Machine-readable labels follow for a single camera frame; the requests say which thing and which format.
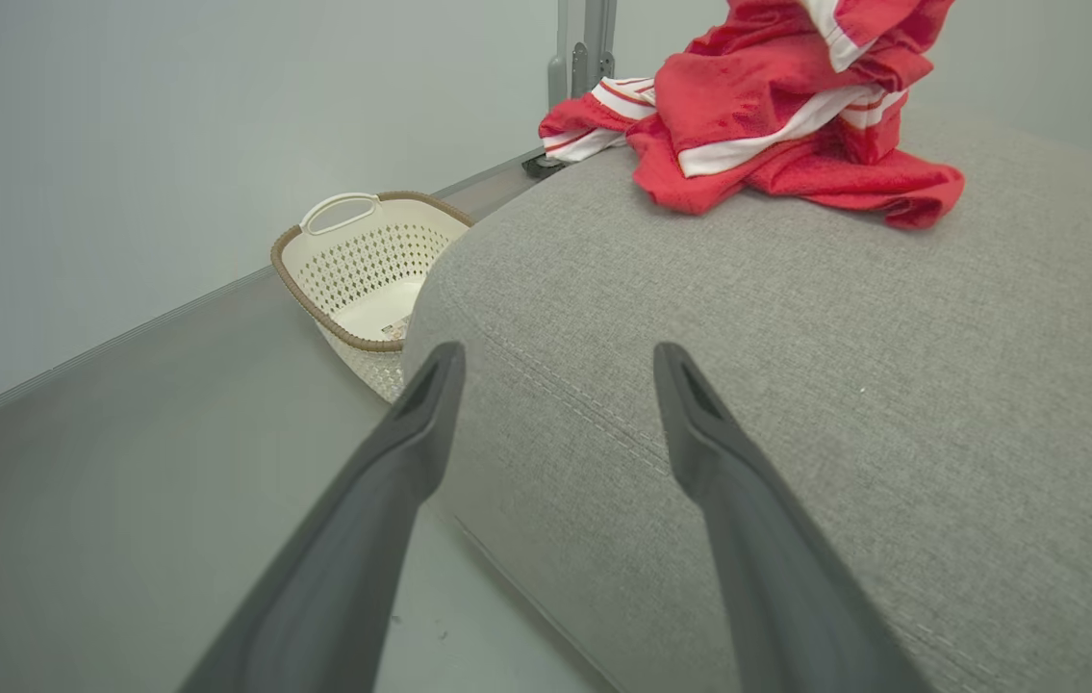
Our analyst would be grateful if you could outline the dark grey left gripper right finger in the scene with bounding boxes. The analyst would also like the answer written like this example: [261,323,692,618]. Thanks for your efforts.
[653,342,931,693]

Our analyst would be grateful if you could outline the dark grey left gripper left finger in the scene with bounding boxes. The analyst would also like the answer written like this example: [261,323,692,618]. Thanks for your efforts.
[180,342,467,693]

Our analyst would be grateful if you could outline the red and white jersey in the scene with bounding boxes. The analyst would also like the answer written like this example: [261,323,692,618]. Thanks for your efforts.
[539,77,965,230]

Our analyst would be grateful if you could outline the red shorts with white stripe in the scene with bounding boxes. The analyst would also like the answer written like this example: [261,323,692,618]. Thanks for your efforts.
[653,0,955,179]

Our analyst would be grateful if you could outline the grey fabric sofa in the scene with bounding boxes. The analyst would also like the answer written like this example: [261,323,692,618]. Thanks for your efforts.
[401,96,1092,693]

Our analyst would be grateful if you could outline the cream plastic laundry basket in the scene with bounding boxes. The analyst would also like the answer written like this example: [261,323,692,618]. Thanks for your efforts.
[270,191,476,403]

